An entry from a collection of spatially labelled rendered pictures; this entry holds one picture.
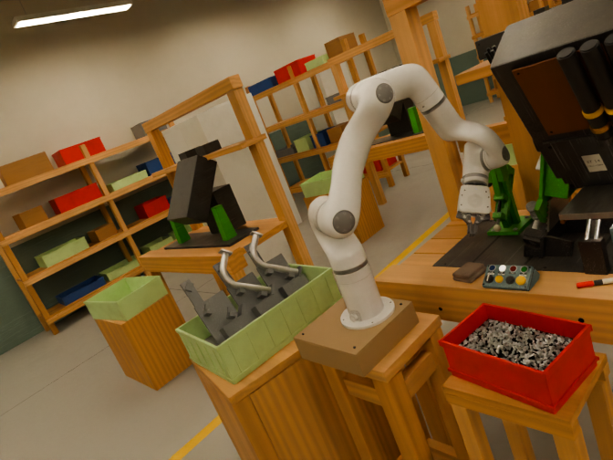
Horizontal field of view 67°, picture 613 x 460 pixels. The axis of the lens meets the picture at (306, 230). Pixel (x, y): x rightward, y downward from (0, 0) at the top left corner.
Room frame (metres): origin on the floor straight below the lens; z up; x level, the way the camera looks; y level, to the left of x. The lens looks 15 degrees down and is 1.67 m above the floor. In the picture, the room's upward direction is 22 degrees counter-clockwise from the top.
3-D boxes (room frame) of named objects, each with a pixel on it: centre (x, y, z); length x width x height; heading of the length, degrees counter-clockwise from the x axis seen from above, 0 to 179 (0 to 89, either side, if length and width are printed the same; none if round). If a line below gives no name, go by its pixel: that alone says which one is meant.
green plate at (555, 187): (1.38, -0.81, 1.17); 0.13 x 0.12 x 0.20; 36
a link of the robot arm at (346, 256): (1.46, -0.09, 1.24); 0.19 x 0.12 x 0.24; 11
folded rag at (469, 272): (1.48, -0.48, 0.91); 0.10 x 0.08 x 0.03; 116
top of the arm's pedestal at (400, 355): (1.43, -0.09, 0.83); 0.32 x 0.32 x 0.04; 37
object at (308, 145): (7.82, -0.83, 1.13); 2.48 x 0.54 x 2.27; 40
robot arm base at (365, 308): (1.43, -0.09, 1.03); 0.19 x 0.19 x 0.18
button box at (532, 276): (1.33, -0.55, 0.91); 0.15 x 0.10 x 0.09; 36
